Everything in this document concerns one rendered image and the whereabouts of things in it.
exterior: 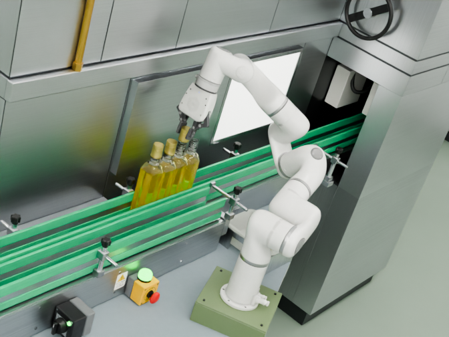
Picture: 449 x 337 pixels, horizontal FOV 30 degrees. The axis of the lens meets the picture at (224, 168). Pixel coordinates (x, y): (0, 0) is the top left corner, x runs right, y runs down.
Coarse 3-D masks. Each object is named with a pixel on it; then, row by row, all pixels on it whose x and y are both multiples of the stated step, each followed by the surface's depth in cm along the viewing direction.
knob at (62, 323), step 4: (56, 320) 232; (60, 320) 232; (64, 320) 232; (52, 324) 233; (56, 324) 230; (60, 324) 231; (64, 324) 231; (52, 328) 231; (56, 328) 231; (60, 328) 231; (64, 328) 232; (52, 332) 232; (56, 332) 232; (60, 332) 231; (64, 332) 233
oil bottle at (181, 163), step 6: (174, 156) 270; (180, 162) 270; (186, 162) 272; (180, 168) 271; (180, 174) 272; (174, 180) 272; (180, 180) 274; (174, 186) 274; (180, 186) 276; (174, 192) 276
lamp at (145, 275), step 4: (144, 268) 256; (140, 272) 254; (144, 272) 254; (148, 272) 254; (140, 276) 254; (144, 276) 253; (148, 276) 254; (140, 280) 254; (144, 280) 254; (148, 280) 254
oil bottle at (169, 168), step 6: (162, 162) 265; (168, 162) 266; (174, 162) 268; (168, 168) 265; (174, 168) 268; (168, 174) 267; (174, 174) 270; (162, 180) 267; (168, 180) 269; (162, 186) 268; (168, 186) 271; (162, 192) 270; (168, 192) 273; (156, 198) 270; (162, 198) 272
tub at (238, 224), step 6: (252, 210) 304; (240, 216) 299; (246, 216) 302; (234, 222) 297; (240, 222) 301; (246, 222) 304; (234, 228) 290; (240, 228) 303; (246, 228) 306; (240, 234) 289; (276, 252) 285
